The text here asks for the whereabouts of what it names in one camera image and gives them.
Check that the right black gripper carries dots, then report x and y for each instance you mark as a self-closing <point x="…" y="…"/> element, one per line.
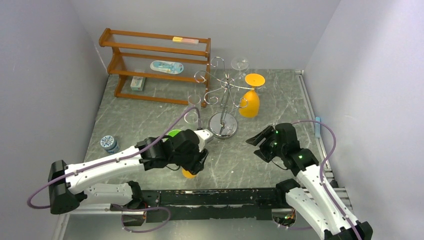
<point x="265" y="145"/>

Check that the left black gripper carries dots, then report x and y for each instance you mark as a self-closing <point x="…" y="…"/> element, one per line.
<point x="196" y="166"/>

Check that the orange plastic goblet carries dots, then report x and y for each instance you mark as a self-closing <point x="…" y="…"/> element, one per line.
<point x="250" y="102"/>
<point x="187" y="174"/>

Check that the clear wine glass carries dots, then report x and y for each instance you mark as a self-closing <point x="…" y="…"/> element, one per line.
<point x="240" y="64"/>

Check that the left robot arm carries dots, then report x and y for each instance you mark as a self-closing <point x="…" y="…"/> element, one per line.
<point x="84" y="183"/>

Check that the clear glass near rack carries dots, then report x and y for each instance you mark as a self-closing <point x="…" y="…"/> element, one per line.
<point x="192" y="121"/>

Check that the chrome wine glass rack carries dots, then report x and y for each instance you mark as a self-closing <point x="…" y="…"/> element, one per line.
<point x="223" y="125"/>

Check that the wooden shelf rack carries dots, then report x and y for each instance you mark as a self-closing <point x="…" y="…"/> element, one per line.
<point x="160" y="57"/>

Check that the green plastic goblet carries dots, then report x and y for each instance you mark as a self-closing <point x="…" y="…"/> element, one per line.
<point x="173" y="132"/>

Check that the clear glass by shelf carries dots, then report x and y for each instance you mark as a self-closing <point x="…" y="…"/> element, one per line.
<point x="194" y="100"/>

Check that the blue patterned small jar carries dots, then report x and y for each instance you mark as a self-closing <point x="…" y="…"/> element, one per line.
<point x="109" y="144"/>

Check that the small white box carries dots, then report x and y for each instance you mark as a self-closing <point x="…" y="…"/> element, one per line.
<point x="137" y="83"/>

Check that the blue oval package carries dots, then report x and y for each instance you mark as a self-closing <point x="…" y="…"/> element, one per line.
<point x="168" y="67"/>

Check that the yellow pink eraser bar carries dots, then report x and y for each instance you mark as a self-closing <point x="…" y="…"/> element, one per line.
<point x="184" y="40"/>

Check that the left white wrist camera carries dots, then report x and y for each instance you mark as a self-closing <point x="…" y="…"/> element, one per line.
<point x="204" y="136"/>

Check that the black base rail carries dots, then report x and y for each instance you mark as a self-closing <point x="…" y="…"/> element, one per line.
<point x="204" y="204"/>

